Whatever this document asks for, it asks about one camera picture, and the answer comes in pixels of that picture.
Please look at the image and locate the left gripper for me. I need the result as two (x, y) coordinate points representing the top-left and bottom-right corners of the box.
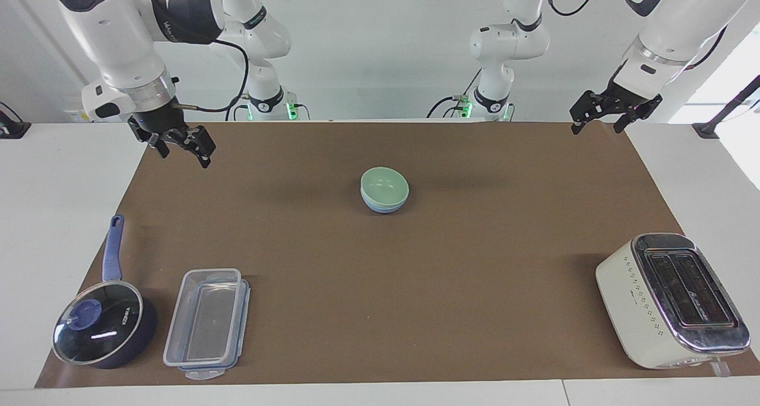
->
(569, 62), (664, 135)

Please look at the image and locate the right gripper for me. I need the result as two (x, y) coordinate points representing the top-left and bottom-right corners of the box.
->
(128, 100), (216, 169)

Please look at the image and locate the green bowl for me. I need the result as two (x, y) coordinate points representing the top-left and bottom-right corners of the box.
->
(360, 167), (410, 208)

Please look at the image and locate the blue bowl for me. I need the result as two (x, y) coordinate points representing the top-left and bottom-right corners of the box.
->
(360, 189), (409, 215)

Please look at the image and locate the black stand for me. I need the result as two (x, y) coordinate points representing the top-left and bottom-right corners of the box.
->
(692, 75), (760, 139)
(0, 101), (32, 140)

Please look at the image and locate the blue saucepan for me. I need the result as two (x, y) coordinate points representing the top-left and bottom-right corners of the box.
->
(52, 215), (159, 370)

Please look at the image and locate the clear plastic container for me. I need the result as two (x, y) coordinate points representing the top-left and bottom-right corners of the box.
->
(163, 268), (243, 369)

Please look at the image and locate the cream toaster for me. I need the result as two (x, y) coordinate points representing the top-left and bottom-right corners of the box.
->
(595, 233), (752, 376)

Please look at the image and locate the glass pan lid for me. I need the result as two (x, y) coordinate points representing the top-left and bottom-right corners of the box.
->
(52, 281), (145, 366)

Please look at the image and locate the clear container lid blue seal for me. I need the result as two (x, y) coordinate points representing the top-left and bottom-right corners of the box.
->
(177, 278), (251, 380)

